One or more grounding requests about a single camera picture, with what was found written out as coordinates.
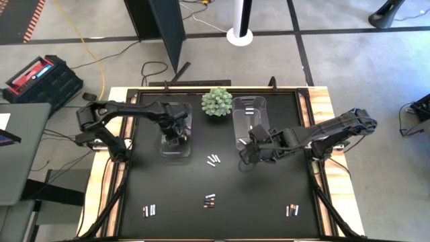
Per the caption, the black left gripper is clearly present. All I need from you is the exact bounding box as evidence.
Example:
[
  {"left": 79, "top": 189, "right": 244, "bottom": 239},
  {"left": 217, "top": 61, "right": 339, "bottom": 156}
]
[{"left": 157, "top": 102, "right": 189, "bottom": 148}]

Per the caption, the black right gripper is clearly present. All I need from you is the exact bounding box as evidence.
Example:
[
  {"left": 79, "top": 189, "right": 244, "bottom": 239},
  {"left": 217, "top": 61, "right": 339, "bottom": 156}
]
[{"left": 239, "top": 124, "right": 286, "bottom": 166}]

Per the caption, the clear plastic bin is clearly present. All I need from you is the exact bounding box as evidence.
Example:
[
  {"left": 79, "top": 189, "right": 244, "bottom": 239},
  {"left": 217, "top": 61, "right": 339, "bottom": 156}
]
[
  {"left": 158, "top": 101, "right": 194, "bottom": 159},
  {"left": 231, "top": 95, "right": 271, "bottom": 151}
]

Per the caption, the green succulent in grey pot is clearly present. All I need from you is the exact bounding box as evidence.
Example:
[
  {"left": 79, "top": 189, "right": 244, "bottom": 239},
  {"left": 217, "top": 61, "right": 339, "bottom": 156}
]
[{"left": 200, "top": 86, "right": 234, "bottom": 118}]

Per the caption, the black diagonal support strut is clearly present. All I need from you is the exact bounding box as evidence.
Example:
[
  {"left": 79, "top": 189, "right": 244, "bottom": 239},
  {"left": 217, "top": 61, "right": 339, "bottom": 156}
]
[
  {"left": 312, "top": 186, "right": 366, "bottom": 240},
  {"left": 79, "top": 161, "right": 130, "bottom": 240}
]

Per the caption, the white pole with round base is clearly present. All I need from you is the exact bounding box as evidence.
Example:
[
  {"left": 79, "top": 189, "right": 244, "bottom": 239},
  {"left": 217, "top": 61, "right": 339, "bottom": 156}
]
[{"left": 226, "top": 0, "right": 254, "bottom": 47}]

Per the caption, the black divider panel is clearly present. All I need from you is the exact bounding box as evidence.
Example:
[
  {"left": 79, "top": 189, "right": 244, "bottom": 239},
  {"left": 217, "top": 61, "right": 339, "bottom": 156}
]
[{"left": 123, "top": 0, "right": 187, "bottom": 74}]

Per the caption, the red black tool case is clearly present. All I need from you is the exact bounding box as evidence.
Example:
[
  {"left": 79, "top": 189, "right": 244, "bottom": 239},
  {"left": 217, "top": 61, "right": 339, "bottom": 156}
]
[{"left": 2, "top": 54, "right": 84, "bottom": 117}]

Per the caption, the black desk base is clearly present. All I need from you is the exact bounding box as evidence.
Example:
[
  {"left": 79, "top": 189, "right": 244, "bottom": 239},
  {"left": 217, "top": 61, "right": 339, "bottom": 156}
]
[{"left": 19, "top": 179, "right": 85, "bottom": 207}]

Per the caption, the grey desk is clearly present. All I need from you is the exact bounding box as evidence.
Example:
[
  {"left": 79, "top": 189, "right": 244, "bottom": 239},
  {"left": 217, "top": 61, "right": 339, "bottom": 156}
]
[{"left": 0, "top": 102, "right": 52, "bottom": 206}]

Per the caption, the dark purple tablet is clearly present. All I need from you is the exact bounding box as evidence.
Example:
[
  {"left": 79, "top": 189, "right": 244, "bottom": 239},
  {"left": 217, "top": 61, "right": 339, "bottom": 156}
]
[{"left": 0, "top": 129, "right": 22, "bottom": 147}]

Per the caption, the white paper sheet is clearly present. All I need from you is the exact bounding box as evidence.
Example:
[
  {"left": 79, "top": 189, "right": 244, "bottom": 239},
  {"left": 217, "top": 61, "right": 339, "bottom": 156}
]
[{"left": 0, "top": 113, "right": 11, "bottom": 132}]

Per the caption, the black equipment box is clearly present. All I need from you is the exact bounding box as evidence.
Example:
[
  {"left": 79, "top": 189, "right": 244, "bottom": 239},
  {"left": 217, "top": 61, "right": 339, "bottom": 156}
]
[{"left": 408, "top": 93, "right": 430, "bottom": 122}]

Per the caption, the black floor stand base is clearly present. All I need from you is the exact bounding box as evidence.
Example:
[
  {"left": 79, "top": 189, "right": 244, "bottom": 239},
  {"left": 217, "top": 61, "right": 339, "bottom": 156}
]
[{"left": 368, "top": 0, "right": 406, "bottom": 30}]

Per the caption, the orange black striped mat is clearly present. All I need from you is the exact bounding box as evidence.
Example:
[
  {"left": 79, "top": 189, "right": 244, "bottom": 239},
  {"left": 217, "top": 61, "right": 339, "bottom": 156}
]
[{"left": 0, "top": 0, "right": 47, "bottom": 44}]

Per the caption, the black looped floor cable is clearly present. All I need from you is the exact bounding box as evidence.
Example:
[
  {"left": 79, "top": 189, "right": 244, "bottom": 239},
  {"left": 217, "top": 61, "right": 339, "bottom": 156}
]
[{"left": 140, "top": 60, "right": 169, "bottom": 87}]

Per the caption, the yellow cable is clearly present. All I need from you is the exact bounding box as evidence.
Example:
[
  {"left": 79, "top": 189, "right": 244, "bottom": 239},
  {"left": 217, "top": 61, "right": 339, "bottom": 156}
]
[{"left": 52, "top": 0, "right": 106, "bottom": 106}]

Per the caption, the long black floor cable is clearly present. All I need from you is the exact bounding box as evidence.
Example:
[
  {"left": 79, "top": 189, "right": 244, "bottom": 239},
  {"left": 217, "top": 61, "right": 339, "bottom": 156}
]
[{"left": 69, "top": 40, "right": 141, "bottom": 71}]

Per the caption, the white floor cable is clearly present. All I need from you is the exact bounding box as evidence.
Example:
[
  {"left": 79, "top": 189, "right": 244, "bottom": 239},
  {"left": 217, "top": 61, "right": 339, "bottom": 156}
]
[{"left": 179, "top": 1, "right": 229, "bottom": 34}]

